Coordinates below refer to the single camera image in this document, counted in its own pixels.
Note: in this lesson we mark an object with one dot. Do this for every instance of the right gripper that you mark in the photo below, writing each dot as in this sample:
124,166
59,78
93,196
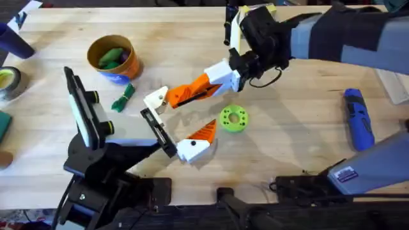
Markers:
271,48

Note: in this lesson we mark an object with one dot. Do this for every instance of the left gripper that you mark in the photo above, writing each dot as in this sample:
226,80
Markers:
128,127

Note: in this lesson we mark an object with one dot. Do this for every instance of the orange ribbed wedge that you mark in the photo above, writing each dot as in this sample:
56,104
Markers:
179,94

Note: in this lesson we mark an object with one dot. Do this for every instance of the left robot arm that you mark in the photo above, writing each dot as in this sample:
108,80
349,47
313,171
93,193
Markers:
96,179

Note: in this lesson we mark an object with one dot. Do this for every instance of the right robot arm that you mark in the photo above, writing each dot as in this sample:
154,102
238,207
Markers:
367,35

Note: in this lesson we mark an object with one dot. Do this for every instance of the green vegetable toy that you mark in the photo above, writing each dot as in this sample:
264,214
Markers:
123,99

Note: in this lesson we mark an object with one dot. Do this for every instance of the blue electric screwdriver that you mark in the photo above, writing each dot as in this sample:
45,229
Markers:
359,121

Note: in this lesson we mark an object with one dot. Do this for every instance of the green disc with holes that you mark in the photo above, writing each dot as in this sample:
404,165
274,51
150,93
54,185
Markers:
225,119

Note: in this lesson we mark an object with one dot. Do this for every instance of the right wrist upright plate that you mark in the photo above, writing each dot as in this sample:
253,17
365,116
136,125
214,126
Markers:
236,28

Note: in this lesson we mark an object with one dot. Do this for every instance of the wrist upright plate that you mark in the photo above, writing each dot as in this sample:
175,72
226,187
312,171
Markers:
80,108
236,28

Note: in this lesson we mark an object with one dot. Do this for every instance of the orange tub with toys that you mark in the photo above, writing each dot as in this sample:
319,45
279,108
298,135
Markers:
112,57

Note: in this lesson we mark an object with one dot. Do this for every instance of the left wrist upright plate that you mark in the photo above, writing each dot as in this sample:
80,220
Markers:
80,108

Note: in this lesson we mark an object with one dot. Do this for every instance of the black tape roll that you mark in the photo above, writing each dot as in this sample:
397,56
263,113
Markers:
14,80

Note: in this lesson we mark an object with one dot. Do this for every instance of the green flat board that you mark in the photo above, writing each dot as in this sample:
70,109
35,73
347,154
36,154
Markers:
4,126

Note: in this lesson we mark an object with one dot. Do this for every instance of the brown round disc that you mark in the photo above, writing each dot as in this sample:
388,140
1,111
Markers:
4,159

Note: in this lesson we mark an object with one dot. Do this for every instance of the pale grey flat box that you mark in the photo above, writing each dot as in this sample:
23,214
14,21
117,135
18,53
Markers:
394,86

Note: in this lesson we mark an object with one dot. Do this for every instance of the dark blue cylinder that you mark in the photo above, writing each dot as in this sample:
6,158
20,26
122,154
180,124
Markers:
14,43

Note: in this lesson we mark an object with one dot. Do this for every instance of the white paper sheet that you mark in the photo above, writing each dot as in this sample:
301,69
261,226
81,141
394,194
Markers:
25,14

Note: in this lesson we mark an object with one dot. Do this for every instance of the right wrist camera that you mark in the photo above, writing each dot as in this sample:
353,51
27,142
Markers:
255,22

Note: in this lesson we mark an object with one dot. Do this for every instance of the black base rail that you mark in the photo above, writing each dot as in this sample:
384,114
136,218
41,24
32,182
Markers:
287,217

